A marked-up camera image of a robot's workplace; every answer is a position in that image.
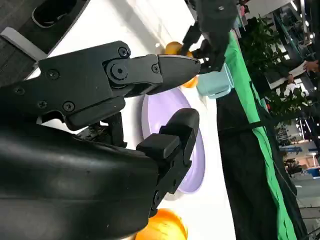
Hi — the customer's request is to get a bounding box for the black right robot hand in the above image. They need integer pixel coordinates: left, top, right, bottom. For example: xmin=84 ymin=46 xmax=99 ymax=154
xmin=0 ymin=40 xmax=202 ymax=240

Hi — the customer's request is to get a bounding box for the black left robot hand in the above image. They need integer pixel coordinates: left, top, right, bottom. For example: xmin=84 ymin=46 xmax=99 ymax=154
xmin=182 ymin=0 xmax=239 ymax=75

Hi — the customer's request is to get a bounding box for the orange white toy bread roll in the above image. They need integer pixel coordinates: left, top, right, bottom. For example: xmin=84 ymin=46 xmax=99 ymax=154
xmin=134 ymin=207 xmax=189 ymax=240
xmin=163 ymin=41 xmax=200 ymax=89

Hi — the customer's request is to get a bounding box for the green leafy plant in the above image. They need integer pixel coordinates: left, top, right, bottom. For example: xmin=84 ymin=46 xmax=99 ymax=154
xmin=266 ymin=83 xmax=312 ymax=127
xmin=238 ymin=14 xmax=285 ymax=78

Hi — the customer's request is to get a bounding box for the pale green mug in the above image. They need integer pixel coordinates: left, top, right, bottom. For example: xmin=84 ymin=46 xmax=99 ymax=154
xmin=196 ymin=62 xmax=235 ymax=100

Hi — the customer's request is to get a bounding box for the white paper sheet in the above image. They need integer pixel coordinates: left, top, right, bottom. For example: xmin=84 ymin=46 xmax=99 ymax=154
xmin=287 ymin=60 xmax=308 ymax=77

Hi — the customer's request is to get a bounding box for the lilac plate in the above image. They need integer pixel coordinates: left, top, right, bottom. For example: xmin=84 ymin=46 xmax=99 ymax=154
xmin=141 ymin=86 xmax=206 ymax=196

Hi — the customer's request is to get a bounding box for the person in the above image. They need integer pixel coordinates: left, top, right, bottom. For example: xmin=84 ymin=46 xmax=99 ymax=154
xmin=282 ymin=58 xmax=320 ymax=85

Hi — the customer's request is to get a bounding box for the green cloth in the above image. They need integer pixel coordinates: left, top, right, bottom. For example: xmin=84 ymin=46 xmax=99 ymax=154
xmin=224 ymin=32 xmax=305 ymax=240

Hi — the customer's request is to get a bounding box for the white table leg block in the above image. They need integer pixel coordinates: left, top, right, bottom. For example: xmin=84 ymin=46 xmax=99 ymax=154
xmin=0 ymin=26 xmax=48 ymax=62

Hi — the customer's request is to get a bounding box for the black cloth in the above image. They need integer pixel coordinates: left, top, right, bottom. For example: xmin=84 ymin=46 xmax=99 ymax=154
xmin=216 ymin=72 xmax=285 ymax=240

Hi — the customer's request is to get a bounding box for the black oval thing white rim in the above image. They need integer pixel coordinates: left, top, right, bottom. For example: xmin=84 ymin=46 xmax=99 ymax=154
xmin=31 ymin=0 xmax=79 ymax=29

